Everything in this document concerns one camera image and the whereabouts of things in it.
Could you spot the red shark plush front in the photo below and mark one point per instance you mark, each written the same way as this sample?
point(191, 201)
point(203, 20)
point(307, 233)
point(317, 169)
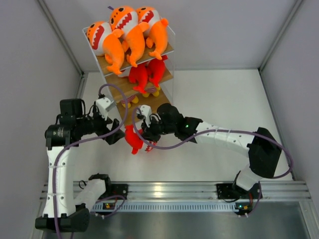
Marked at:
point(137, 145)

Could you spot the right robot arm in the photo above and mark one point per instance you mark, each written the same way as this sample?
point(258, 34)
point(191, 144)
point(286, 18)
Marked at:
point(260, 147)

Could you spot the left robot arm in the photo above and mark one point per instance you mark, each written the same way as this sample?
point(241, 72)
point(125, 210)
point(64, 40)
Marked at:
point(64, 212)

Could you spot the white slotted cable duct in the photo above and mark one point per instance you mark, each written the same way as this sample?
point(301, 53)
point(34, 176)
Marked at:
point(165, 207)

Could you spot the red shark plush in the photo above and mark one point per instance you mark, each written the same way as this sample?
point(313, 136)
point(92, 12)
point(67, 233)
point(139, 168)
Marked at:
point(155, 70)
point(137, 145)
point(137, 75)

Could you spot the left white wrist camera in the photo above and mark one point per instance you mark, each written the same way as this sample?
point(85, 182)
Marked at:
point(104, 105)

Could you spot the striped yellow-footed plush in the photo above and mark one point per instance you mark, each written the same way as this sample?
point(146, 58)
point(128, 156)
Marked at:
point(133, 99)
point(155, 91)

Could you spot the striped yellow-footed plush left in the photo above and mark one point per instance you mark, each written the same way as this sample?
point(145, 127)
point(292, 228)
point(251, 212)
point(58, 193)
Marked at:
point(133, 99)

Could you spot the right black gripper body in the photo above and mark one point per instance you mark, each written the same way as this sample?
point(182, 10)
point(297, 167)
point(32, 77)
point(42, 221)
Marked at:
point(156, 129)

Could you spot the aluminium mounting rail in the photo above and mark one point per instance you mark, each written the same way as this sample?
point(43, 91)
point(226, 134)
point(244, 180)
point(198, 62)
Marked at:
point(271, 190)

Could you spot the large orange shark plush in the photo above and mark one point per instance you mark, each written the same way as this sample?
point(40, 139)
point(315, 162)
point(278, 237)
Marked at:
point(125, 19)

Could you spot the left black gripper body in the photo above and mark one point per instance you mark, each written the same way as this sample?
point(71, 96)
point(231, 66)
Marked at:
point(92, 124)

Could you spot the white wire wooden shelf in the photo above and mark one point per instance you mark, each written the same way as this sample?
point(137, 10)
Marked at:
point(150, 83)

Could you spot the striped yellow-footed plush right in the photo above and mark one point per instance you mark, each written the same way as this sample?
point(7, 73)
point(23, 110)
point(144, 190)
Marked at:
point(155, 91)

